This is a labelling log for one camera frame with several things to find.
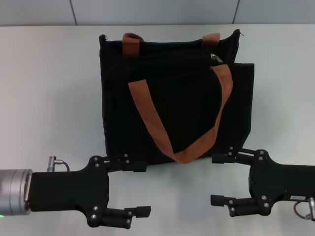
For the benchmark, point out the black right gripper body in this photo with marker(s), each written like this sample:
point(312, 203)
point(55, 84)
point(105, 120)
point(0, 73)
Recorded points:
point(275, 182)

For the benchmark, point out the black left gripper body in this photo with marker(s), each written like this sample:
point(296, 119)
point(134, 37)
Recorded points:
point(69, 189)

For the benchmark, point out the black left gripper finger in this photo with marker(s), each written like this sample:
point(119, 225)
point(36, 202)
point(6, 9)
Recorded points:
point(139, 166)
point(115, 218)

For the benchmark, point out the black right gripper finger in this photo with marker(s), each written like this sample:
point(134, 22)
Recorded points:
point(243, 209)
point(219, 158)

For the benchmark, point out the silver zipper pull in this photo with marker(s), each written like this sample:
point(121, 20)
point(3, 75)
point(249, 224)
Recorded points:
point(215, 57)

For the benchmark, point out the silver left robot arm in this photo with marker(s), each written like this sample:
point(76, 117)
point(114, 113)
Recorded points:
point(12, 191)

